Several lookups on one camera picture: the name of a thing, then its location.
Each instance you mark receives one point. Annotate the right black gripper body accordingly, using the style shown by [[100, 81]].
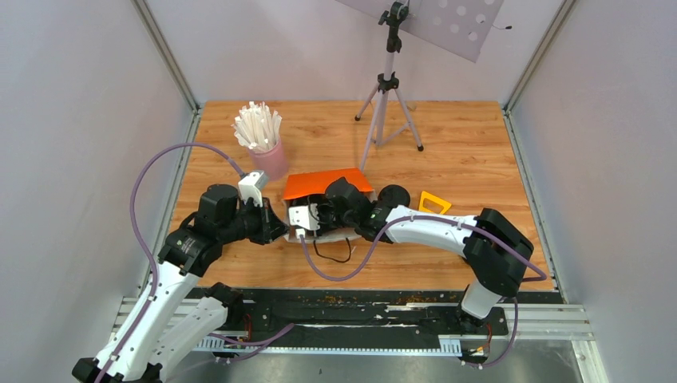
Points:
[[330, 220]]

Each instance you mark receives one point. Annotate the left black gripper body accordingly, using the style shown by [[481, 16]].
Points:
[[252, 222]]

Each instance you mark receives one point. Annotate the orange paper bag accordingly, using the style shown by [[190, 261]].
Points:
[[309, 187]]

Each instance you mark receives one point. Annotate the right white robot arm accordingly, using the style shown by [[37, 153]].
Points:
[[496, 251]]

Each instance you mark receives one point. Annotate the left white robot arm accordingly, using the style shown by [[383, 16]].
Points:
[[146, 348]]

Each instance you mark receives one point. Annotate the pink translucent straw holder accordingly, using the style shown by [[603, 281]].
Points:
[[273, 162]]

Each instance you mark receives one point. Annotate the bundle of white straws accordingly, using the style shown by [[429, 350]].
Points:
[[257, 127]]

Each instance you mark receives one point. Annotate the grey perforated panel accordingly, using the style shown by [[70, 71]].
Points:
[[457, 26]]

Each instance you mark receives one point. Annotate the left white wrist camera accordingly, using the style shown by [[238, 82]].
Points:
[[251, 186]]

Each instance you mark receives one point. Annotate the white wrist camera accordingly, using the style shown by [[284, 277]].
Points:
[[303, 220], [251, 186]]

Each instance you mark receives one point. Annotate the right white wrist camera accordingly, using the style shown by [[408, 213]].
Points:
[[303, 220]]

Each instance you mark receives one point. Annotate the yellow triangular plastic bracket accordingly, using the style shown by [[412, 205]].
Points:
[[431, 203]]

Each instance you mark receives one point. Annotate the silver camera tripod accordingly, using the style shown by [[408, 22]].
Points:
[[387, 83]]

